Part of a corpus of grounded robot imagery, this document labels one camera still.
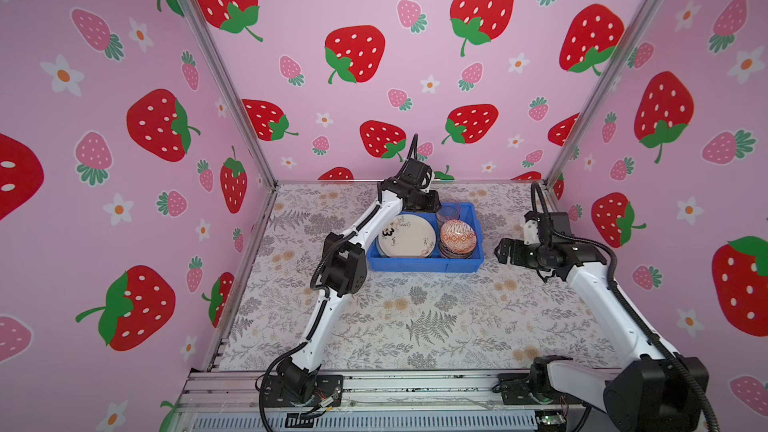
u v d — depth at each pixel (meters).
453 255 0.88
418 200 0.87
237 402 0.72
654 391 0.38
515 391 0.74
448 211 1.01
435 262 0.93
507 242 0.75
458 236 0.95
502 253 0.74
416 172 0.79
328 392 0.73
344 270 0.61
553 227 0.62
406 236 1.02
